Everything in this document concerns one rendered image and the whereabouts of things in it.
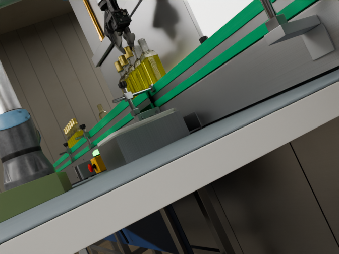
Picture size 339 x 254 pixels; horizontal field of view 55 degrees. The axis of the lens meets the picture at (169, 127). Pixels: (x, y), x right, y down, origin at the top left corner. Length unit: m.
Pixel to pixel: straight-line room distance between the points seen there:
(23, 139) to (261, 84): 0.68
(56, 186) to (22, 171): 0.14
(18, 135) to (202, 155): 0.81
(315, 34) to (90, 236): 0.55
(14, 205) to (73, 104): 3.33
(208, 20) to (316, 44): 0.52
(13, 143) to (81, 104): 3.19
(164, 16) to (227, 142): 1.04
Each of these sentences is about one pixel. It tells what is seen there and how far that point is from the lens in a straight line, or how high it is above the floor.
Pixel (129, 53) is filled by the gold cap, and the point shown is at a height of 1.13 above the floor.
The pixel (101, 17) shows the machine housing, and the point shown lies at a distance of 1.84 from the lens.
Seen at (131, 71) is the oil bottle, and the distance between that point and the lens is 1.30.
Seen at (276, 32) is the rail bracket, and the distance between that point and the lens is 0.60.
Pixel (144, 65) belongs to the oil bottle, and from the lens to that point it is 1.22.
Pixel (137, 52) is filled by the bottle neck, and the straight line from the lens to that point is 1.27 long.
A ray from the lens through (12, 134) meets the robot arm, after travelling 1.04.
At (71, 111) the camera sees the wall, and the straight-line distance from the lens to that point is 4.18.
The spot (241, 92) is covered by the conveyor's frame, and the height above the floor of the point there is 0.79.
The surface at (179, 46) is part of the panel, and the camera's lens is 1.26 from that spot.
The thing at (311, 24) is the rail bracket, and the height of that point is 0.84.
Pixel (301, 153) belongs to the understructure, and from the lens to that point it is 1.07.
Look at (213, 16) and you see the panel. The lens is 1.11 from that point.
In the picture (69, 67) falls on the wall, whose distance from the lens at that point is 4.32.
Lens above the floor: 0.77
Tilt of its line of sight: 2 degrees up
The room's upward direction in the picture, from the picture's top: 25 degrees counter-clockwise
